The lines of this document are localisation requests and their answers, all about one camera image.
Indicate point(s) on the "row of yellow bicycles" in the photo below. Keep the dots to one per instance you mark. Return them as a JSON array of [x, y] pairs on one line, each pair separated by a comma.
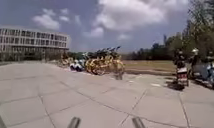
[[103, 63]]

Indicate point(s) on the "group of tall trees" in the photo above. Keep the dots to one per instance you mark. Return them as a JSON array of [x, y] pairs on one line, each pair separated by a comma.
[[203, 30]]

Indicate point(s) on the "distant row of trees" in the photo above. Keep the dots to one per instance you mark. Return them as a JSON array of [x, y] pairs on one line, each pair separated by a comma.
[[151, 53]]

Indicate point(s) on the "white multi-storey building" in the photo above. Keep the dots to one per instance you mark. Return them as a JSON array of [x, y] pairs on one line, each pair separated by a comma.
[[28, 41]]

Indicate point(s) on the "robot's own part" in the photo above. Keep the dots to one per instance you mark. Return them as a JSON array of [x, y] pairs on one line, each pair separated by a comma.
[[138, 122], [74, 122]]

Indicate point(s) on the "white and blue scooter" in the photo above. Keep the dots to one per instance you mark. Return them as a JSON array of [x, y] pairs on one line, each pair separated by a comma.
[[76, 65]]

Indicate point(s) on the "grey paved plaza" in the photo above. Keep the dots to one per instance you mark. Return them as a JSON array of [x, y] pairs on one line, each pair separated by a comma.
[[95, 96]]

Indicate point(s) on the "red and white scooter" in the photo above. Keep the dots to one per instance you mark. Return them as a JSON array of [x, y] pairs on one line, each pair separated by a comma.
[[181, 73]]

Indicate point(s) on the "dry grass field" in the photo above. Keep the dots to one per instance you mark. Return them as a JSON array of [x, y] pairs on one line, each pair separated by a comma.
[[151, 65]]

